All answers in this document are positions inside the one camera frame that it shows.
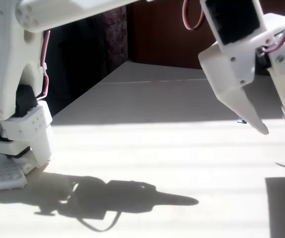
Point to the floral curtain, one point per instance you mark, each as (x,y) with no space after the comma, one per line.
(114,44)

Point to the green white paper label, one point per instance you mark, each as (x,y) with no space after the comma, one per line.
(241,121)

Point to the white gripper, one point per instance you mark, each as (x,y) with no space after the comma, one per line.
(228,74)

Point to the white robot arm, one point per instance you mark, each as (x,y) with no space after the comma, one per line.
(6,62)

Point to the white perforated base plate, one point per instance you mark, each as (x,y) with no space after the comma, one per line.
(1,176)

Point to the brown wooden cabinet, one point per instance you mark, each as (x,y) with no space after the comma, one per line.
(162,37)

